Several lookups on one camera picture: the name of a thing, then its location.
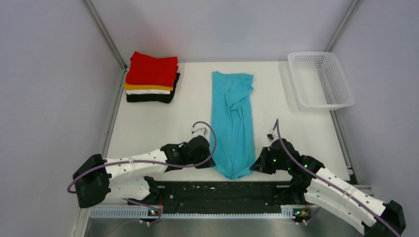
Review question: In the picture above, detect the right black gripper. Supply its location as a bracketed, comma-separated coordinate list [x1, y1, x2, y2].
[250, 146, 290, 174]

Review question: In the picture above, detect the turquoise t shirt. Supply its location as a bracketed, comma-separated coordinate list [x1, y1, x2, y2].
[210, 71, 255, 180]

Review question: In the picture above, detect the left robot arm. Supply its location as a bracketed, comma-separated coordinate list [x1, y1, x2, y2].
[70, 135, 215, 208]

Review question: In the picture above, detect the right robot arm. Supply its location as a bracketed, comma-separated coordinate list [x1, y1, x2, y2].
[250, 139, 406, 237]

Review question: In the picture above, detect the white plastic basket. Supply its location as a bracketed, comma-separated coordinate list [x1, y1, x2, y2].
[288, 51, 355, 111]

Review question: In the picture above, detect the white folded t shirt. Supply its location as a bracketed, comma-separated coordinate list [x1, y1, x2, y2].
[126, 89, 171, 95]

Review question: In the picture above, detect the orange folded t shirt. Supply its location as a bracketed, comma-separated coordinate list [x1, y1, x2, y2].
[124, 83, 173, 91]

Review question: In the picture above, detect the red folded t shirt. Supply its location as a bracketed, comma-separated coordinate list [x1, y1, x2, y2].
[126, 52, 178, 87]

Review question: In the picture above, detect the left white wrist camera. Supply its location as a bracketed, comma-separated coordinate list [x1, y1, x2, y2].
[191, 127, 208, 138]

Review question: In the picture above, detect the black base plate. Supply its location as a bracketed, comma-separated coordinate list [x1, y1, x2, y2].
[141, 181, 314, 214]

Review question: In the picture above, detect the white cable duct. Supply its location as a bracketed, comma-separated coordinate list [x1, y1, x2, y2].
[90, 207, 295, 219]

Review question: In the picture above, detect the aluminium frame rail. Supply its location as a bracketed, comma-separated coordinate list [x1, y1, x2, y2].
[78, 185, 377, 208]

